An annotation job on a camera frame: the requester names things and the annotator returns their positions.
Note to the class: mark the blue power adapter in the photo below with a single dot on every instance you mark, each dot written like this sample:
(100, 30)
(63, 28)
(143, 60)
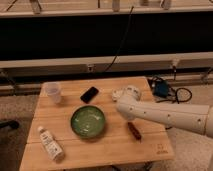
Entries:
(161, 89)

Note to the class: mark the white plastic bottle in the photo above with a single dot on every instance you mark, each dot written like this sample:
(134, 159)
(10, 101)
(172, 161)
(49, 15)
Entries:
(51, 146)

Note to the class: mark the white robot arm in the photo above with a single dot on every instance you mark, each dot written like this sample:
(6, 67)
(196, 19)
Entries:
(193, 118)

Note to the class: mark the green ceramic bowl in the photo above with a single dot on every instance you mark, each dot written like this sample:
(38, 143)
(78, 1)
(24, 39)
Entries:
(88, 122)

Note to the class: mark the clear plastic cup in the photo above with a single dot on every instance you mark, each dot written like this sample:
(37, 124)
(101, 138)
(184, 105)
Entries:
(53, 91)

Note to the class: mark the black smartphone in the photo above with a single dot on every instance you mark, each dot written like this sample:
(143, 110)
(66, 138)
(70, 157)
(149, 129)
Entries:
(89, 94)

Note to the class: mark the red chili pepper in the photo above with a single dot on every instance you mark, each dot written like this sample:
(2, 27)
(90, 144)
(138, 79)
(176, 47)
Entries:
(134, 131)

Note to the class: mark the black chair base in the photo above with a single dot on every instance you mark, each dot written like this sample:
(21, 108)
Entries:
(12, 124)

